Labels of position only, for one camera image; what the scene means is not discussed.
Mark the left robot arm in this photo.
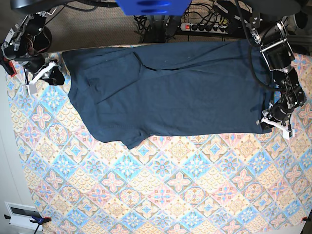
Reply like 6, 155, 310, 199
235, 0, 307, 139

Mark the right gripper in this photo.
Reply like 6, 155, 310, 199
23, 55, 65, 86

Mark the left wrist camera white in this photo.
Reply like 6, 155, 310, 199
256, 109, 295, 140

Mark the dark navy t-shirt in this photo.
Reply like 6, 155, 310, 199
62, 40, 272, 149

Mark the white power strip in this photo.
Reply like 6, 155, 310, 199
180, 23, 227, 34

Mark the white wall outlet box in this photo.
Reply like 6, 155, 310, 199
5, 202, 40, 231

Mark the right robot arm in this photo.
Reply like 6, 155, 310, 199
0, 0, 65, 88

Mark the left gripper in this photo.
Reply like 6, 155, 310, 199
260, 101, 293, 133

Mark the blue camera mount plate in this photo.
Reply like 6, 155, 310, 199
116, 0, 192, 16

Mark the black round stool base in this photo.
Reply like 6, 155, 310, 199
33, 26, 52, 53

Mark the patterned colourful tablecloth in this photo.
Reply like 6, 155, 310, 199
6, 63, 312, 234

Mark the red black clamp upper left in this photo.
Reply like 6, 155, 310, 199
0, 57, 17, 77

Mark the blue clamp lower left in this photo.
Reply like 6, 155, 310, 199
3, 214, 51, 234

